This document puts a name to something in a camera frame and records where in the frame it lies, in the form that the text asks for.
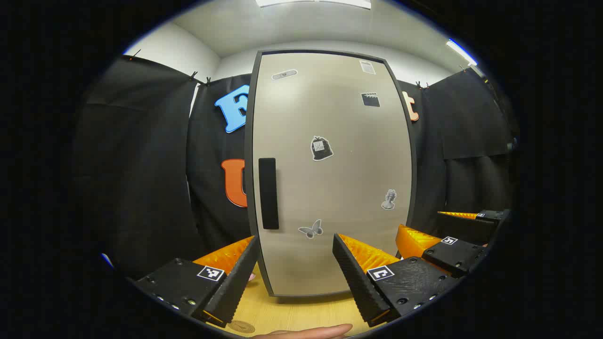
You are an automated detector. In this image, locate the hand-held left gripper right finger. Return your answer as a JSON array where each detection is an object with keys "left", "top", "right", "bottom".
[{"left": 333, "top": 233, "right": 461, "bottom": 328}]

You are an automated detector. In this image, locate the black cabinet door handle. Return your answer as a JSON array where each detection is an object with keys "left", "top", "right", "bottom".
[{"left": 258, "top": 158, "right": 280, "bottom": 230}]

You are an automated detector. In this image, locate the ceiling light panel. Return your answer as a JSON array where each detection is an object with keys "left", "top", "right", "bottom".
[{"left": 257, "top": 0, "right": 371, "bottom": 9}]

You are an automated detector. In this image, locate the black backdrop cloth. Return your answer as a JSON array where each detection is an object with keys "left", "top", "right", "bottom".
[{"left": 75, "top": 56, "right": 516, "bottom": 278}]

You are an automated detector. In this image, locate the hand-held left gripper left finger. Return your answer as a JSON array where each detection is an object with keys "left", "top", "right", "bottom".
[{"left": 136, "top": 235, "right": 260, "bottom": 329}]

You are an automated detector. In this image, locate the dark grey cabinet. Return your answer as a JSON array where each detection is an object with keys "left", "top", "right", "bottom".
[{"left": 244, "top": 48, "right": 418, "bottom": 298}]

